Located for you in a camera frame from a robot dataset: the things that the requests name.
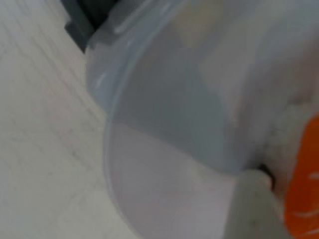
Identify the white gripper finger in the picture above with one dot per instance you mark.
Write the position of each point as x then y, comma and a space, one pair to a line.
254, 211

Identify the salmon nigiri sushi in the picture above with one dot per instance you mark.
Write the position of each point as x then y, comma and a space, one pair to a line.
304, 174

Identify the white dish on train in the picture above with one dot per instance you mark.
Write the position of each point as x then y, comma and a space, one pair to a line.
162, 124

